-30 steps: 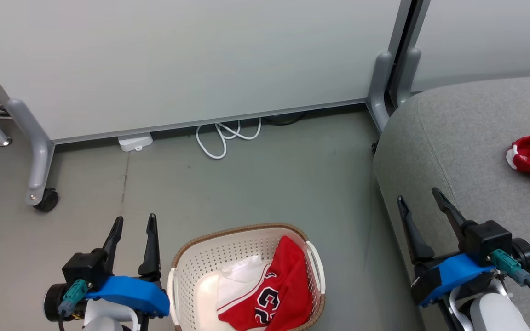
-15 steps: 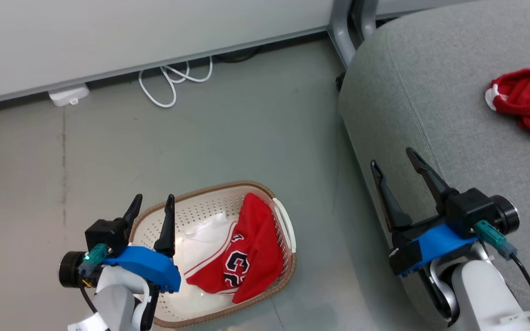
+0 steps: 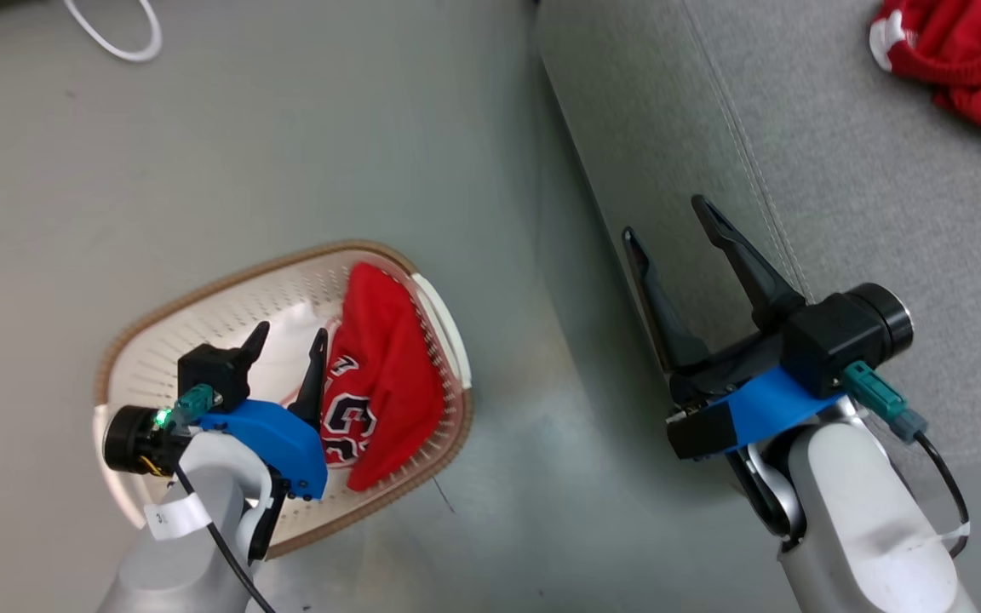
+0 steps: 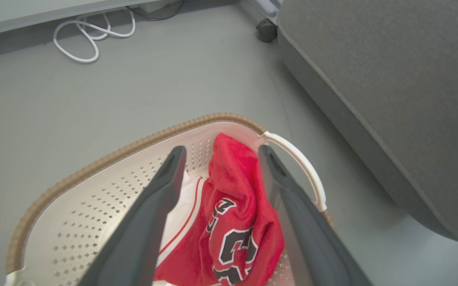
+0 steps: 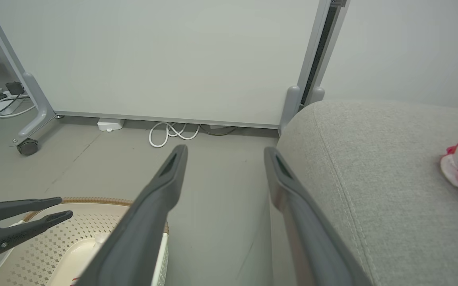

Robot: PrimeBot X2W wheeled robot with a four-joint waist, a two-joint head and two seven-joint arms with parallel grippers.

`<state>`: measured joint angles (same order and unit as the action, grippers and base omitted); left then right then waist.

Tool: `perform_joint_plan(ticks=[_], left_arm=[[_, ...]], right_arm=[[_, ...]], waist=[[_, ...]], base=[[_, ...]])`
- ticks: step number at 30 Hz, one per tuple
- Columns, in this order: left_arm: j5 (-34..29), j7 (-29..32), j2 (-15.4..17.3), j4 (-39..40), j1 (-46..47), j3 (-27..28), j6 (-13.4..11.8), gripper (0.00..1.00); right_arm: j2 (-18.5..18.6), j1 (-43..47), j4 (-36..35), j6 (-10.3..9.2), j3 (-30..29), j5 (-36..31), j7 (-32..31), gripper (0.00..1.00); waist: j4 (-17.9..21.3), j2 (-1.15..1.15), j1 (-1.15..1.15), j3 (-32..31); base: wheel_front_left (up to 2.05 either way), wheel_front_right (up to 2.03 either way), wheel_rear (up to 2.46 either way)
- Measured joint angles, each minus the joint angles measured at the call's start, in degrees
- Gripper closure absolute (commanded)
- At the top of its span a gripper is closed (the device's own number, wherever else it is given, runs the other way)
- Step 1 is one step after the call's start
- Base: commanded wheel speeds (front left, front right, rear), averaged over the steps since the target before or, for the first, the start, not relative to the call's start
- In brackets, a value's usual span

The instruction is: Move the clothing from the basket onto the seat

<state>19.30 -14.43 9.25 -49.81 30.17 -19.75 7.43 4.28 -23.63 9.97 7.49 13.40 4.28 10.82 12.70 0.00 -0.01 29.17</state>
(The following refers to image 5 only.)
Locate black floor cable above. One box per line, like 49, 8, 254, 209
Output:
199, 125, 238, 137

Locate narrow white partition panel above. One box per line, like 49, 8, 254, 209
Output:
312, 0, 458, 112

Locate black power plug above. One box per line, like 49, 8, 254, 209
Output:
6, 81, 25, 96

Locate grey partition leg with caster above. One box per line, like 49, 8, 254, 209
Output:
12, 72, 57, 145

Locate large white partition panel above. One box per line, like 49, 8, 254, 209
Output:
0, 0, 333, 129

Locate thin black cables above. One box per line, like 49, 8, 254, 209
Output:
0, 92, 23, 124

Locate small white power adapter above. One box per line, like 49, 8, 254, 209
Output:
97, 118, 125, 132

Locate cream plastic laundry basket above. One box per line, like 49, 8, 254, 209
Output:
0, 197, 170, 286

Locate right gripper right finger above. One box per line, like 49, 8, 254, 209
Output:
264, 146, 373, 286

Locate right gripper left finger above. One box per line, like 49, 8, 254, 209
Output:
74, 144, 188, 286

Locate looped white cable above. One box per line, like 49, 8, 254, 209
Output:
149, 122, 201, 149

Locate black caster wheel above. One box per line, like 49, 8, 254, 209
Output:
17, 138, 40, 156

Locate white power strip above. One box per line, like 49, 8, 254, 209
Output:
0, 99, 19, 116

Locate grey fabric sofa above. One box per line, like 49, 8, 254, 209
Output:
271, 99, 458, 286

